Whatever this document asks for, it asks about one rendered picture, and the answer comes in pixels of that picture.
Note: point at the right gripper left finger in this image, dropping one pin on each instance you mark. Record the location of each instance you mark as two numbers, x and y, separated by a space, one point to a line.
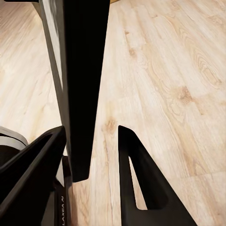
26 180

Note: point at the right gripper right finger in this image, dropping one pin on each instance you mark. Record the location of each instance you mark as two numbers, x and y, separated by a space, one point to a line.
164 207

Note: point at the cabinet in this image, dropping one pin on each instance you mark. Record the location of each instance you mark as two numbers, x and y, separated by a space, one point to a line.
36 4

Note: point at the poster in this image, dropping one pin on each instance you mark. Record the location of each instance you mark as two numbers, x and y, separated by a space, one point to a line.
75 32

